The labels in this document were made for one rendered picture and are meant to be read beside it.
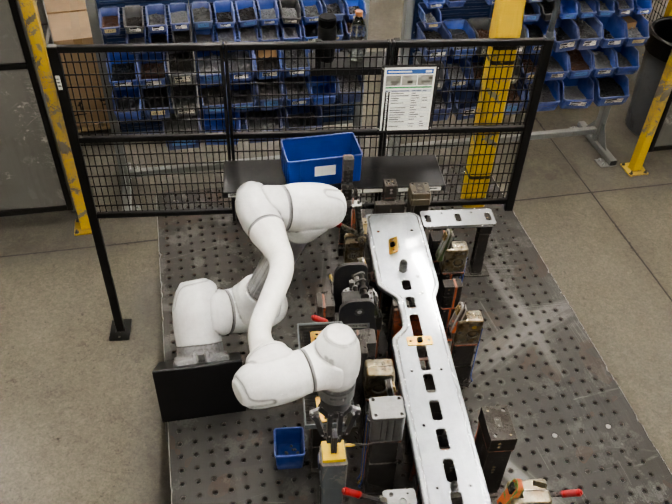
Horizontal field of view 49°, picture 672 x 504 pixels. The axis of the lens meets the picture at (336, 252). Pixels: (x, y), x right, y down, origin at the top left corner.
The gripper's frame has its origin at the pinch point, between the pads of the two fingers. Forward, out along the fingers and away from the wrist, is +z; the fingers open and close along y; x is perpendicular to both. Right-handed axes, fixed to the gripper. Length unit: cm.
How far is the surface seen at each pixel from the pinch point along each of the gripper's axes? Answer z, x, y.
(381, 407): 9.0, 15.9, 15.3
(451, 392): 20, 28, 40
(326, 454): 4.1, -1.2, -1.9
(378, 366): 12.1, 33.1, 17.1
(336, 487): 16.8, -3.5, 0.9
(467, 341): 25, 52, 51
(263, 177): 17, 137, -15
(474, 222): 20, 108, 66
